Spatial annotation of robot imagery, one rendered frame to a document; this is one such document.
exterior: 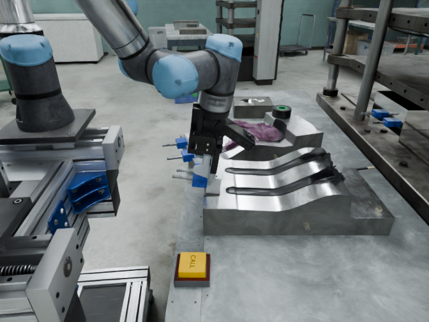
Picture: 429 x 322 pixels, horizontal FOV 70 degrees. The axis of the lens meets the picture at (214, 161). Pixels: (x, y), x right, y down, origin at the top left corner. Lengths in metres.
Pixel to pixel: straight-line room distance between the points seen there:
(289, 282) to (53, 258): 0.49
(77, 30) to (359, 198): 6.76
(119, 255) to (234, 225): 1.25
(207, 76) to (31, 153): 0.61
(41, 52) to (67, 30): 6.37
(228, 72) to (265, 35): 4.49
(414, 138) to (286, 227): 0.84
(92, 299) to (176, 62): 1.20
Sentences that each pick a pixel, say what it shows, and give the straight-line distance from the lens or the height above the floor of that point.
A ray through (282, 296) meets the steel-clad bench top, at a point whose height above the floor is 0.80.
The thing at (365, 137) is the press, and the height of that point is 0.79.
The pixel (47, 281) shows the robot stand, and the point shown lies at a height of 0.99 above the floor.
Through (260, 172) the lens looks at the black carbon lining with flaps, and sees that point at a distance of 0.97.
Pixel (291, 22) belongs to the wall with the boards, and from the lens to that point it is 8.51.
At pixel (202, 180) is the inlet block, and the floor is 0.94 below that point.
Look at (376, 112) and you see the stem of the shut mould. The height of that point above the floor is 0.89.
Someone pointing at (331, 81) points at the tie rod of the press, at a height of 0.88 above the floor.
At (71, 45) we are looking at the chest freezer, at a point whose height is 0.38.
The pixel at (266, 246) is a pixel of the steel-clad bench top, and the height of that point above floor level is 0.80.
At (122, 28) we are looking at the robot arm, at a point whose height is 1.32.
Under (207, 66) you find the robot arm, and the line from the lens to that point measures 0.59.
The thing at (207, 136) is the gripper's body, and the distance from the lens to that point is 0.72.
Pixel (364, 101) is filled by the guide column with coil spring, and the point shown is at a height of 0.89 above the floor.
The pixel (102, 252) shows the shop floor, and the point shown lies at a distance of 2.04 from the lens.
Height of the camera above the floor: 1.38
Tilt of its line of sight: 29 degrees down
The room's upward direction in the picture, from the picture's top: straight up
